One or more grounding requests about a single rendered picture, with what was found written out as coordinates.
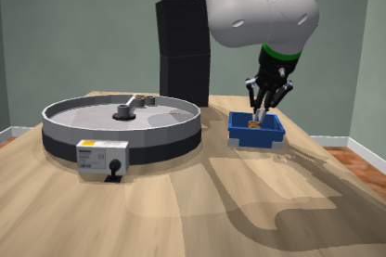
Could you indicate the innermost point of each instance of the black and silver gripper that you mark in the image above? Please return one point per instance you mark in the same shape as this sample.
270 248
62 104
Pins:
267 83

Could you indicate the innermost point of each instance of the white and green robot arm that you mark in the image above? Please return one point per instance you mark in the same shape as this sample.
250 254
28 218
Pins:
286 24

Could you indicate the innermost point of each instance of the blue open crate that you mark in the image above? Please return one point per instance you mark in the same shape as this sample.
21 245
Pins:
269 136

